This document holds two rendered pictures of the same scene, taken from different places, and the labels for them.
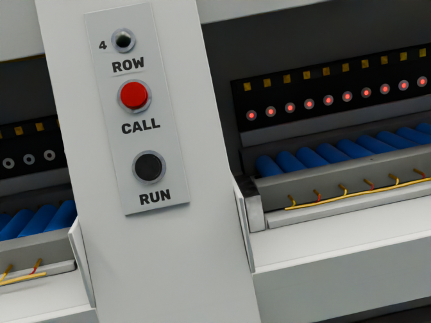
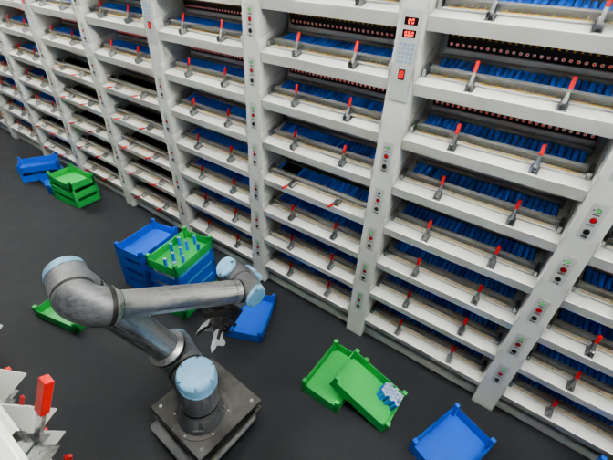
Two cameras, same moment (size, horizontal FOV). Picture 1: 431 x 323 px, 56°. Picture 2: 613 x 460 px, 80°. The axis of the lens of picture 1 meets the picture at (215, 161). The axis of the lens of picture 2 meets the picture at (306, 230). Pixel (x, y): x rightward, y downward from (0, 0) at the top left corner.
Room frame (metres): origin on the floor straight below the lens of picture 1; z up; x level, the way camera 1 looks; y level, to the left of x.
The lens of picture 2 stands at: (-1.03, -0.53, 1.66)
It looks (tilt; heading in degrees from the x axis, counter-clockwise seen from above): 36 degrees down; 37
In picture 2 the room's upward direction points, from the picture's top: 3 degrees clockwise
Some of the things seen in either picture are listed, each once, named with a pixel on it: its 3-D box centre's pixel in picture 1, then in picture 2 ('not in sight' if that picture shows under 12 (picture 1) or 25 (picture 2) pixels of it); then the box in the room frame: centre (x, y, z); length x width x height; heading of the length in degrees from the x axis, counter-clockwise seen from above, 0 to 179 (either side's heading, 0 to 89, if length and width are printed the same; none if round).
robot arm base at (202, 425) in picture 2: not in sight; (201, 405); (-0.62, 0.25, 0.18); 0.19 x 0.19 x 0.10
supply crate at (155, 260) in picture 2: not in sight; (181, 250); (-0.18, 0.94, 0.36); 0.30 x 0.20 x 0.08; 13
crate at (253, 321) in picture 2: not in sight; (251, 314); (-0.06, 0.54, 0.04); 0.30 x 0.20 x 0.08; 27
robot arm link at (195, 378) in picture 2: not in sight; (196, 383); (-0.61, 0.26, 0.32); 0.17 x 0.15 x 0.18; 78
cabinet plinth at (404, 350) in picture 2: not in sight; (314, 289); (0.34, 0.39, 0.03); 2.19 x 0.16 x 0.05; 93
